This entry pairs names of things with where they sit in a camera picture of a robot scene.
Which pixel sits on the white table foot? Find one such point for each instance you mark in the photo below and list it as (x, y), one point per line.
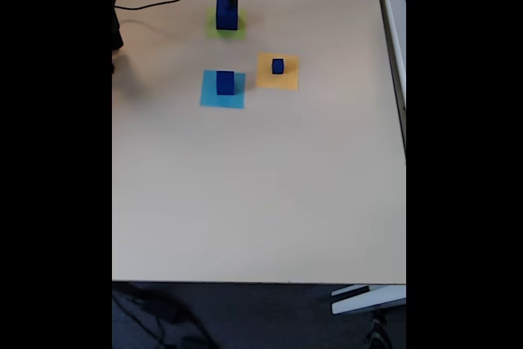
(367, 300)

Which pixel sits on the green paper square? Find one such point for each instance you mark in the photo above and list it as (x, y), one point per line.
(210, 28)

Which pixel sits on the orange paper square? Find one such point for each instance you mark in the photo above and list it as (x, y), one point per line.
(265, 79)

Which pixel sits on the light blue paper square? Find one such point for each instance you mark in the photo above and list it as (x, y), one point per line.
(208, 97)

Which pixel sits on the medium blue cube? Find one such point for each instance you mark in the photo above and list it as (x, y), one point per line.
(225, 83)

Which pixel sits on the large blue cube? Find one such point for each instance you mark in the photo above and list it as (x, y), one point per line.
(226, 18)

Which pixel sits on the small blue cube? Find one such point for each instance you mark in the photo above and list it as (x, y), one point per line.
(278, 66)

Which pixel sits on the white neighbouring table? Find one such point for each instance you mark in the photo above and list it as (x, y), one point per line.
(394, 38)

